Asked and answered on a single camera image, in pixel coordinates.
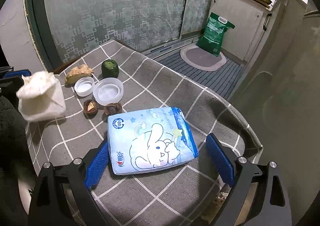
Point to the white refrigerator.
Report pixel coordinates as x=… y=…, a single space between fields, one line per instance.
x=279 y=97

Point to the green round fruit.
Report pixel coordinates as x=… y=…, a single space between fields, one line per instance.
x=109 y=68

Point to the white paper towel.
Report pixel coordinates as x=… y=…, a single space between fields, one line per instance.
x=41 y=97

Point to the oval grey pink mat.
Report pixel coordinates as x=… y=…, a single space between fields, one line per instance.
x=201 y=59

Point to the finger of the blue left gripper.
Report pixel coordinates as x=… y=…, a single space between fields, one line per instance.
x=20 y=73

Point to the small white plastic lid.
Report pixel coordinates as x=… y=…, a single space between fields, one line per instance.
x=84 y=86

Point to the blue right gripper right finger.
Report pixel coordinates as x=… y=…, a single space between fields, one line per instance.
x=223 y=159

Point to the green rice bag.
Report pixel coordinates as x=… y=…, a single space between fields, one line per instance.
x=214 y=31

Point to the grey checkered tablecloth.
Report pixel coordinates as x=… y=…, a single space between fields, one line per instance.
x=174 y=196

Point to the striped blue floor mat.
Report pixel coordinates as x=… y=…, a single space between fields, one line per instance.
x=219 y=74

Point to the brown nut shell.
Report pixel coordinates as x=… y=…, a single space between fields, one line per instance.
x=90 y=108
x=112 y=109

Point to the ginger root piece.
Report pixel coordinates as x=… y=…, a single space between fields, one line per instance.
x=76 y=73

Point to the frosted sliding glass door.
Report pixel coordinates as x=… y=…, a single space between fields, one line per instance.
x=64 y=30

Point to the white kitchen cabinet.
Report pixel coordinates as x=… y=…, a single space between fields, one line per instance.
x=248 y=16

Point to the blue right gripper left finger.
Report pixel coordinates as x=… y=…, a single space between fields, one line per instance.
x=96 y=161

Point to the blue tissue pack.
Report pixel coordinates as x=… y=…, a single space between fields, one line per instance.
x=149 y=140

